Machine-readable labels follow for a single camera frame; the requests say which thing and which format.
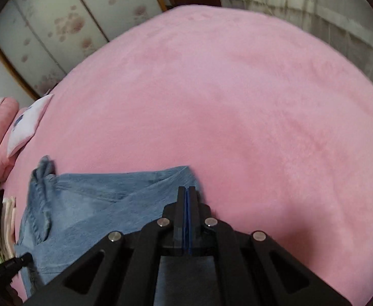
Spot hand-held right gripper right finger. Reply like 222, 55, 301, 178
186, 186, 353, 306

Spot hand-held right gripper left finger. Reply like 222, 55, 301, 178
24, 186, 187, 306

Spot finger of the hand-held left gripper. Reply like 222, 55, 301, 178
0, 252, 33, 281

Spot blue denim jeans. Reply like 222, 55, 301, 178
14, 156, 217, 306

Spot stack of folded clothes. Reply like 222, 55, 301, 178
0, 189, 18, 262

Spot pink fleece bed blanket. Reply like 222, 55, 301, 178
0, 5, 373, 306

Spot white pillow with blue print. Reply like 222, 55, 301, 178
6, 94, 53, 157

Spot floral white wardrobe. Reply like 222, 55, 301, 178
0, 0, 168, 99

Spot white lace covered bed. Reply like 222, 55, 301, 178
216, 0, 373, 93

